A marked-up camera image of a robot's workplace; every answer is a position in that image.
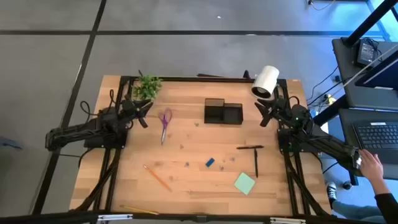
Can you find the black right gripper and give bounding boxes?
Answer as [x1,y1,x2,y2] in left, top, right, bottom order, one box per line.
[254,96,290,128]

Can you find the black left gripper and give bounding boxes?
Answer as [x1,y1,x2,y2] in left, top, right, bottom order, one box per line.
[121,98,154,129]

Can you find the purple handled scissors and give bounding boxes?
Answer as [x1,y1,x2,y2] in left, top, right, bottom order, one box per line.
[158,108,173,146]

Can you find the orange pencil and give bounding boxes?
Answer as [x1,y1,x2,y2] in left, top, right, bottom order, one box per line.
[142,164,173,193]

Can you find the green sticky notes pad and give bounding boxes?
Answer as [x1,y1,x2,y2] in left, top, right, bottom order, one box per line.
[233,172,256,196]

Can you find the yellow pencil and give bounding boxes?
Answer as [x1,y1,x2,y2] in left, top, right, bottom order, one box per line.
[119,204,160,216]

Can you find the person's forearm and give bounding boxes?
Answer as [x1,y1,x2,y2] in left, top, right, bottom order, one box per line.
[371,179,398,224]

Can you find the black mesh desk organizer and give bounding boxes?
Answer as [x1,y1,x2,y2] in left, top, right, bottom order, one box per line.
[204,98,244,125]

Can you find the green plant in white pot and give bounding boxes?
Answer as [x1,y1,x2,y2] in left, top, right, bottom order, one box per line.
[132,73,163,102]

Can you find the dark grey desk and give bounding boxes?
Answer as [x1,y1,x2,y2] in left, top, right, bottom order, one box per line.
[338,107,398,181]
[331,37,398,111]

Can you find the person's shoe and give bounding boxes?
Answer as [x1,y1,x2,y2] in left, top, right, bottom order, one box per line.
[326,182,338,202]

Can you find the black laptop keyboard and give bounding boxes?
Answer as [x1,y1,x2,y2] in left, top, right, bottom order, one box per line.
[352,120,398,166]

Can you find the black power adapter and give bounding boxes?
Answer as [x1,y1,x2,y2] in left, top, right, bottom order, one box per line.
[356,39,377,68]

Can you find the person's hand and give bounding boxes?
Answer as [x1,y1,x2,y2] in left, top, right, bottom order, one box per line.
[358,149,385,185]

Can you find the black computer monitor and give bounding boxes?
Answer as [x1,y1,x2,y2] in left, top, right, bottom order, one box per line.
[354,46,398,91]

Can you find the person's leg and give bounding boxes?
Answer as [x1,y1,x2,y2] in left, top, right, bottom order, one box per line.
[331,198,386,223]

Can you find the black diagonal pole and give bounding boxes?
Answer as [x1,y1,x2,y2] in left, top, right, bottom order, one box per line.
[345,0,398,47]

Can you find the black aluminium table frame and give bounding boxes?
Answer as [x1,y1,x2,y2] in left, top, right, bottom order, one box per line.
[74,75,332,218]

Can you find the black floor cables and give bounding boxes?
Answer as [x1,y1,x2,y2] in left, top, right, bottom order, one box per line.
[306,65,346,106]

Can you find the silver metal bracket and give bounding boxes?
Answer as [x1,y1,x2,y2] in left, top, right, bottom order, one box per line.
[98,213,134,222]
[269,217,307,224]

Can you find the orange floor cable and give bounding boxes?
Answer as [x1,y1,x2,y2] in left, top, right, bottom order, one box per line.
[307,0,336,12]

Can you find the black rig frame beam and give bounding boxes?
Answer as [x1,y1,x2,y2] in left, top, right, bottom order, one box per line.
[0,211,398,224]

